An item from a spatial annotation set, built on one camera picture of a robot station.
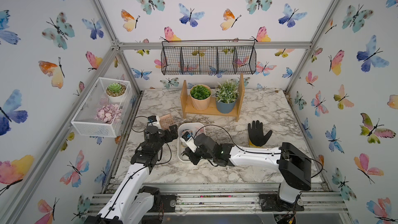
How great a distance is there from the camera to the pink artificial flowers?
0.63m

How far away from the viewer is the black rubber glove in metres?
0.94

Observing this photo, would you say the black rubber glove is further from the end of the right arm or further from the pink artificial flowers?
the pink artificial flowers

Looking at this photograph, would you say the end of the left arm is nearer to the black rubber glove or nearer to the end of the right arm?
the end of the right arm


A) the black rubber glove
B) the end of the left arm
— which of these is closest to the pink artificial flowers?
the end of the left arm

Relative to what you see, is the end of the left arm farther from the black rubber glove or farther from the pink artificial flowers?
the black rubber glove

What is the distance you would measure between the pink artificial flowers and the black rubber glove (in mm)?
727
